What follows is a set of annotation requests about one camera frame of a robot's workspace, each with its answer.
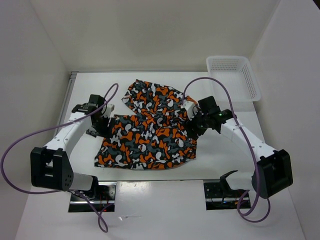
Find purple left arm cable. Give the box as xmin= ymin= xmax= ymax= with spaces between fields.
xmin=1 ymin=82 xmax=120 ymax=233

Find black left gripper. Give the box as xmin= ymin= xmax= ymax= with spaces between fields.
xmin=85 ymin=113 xmax=115 ymax=140

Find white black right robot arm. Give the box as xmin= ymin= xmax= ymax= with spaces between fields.
xmin=182 ymin=96 xmax=294 ymax=199

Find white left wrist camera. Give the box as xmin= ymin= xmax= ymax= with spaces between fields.
xmin=100 ymin=103 xmax=115 ymax=119

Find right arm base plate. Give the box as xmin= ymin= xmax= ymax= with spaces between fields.
xmin=203 ymin=179 xmax=245 ymax=211

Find white plastic basket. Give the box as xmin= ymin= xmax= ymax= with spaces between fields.
xmin=206 ymin=55 xmax=261 ymax=103

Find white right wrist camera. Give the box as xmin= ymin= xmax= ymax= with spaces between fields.
xmin=182 ymin=100 xmax=199 ymax=121

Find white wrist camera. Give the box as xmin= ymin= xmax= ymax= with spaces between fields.
xmin=182 ymin=100 xmax=199 ymax=121
xmin=100 ymin=103 xmax=115 ymax=119

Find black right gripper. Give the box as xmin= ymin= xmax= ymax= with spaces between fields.
xmin=181 ymin=107 xmax=209 ymax=141

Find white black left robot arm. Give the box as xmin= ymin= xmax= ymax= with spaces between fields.
xmin=30 ymin=94 xmax=115 ymax=200

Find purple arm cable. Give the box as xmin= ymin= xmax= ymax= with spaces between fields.
xmin=1 ymin=82 xmax=120 ymax=233
xmin=182 ymin=76 xmax=271 ymax=223

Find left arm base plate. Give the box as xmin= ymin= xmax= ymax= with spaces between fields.
xmin=68 ymin=181 xmax=117 ymax=213

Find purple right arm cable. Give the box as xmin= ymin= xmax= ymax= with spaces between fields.
xmin=182 ymin=76 xmax=271 ymax=223

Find orange camouflage shorts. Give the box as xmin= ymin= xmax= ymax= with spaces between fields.
xmin=94 ymin=79 xmax=197 ymax=170

